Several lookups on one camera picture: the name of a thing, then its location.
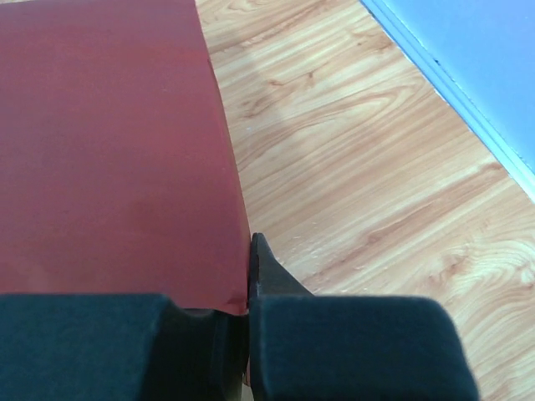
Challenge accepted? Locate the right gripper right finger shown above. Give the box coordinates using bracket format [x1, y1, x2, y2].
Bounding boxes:
[249, 233, 480, 400]

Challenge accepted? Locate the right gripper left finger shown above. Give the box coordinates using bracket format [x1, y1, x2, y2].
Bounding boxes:
[1, 294, 247, 400]

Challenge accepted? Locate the red paper bag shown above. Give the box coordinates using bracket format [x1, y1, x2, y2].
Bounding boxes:
[1, 1, 250, 315]

